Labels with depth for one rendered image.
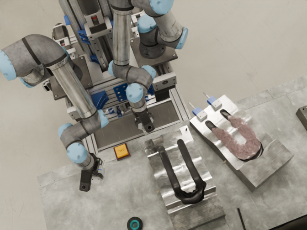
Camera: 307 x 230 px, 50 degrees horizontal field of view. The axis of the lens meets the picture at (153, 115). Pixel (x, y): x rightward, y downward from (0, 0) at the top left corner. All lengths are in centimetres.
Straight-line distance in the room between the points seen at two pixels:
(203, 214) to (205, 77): 159
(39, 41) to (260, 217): 130
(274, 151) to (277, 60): 153
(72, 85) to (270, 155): 102
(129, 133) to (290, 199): 129
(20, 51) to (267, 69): 227
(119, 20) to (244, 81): 179
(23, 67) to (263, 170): 119
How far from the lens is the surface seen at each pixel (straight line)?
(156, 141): 181
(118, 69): 155
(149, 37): 173
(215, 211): 171
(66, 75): 137
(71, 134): 146
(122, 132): 259
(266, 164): 174
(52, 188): 195
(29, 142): 308
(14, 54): 133
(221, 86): 297
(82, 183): 157
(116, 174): 186
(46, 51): 133
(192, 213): 170
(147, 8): 134
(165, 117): 259
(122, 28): 144
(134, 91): 145
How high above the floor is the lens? 254
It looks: 63 degrees down
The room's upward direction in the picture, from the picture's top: 14 degrees counter-clockwise
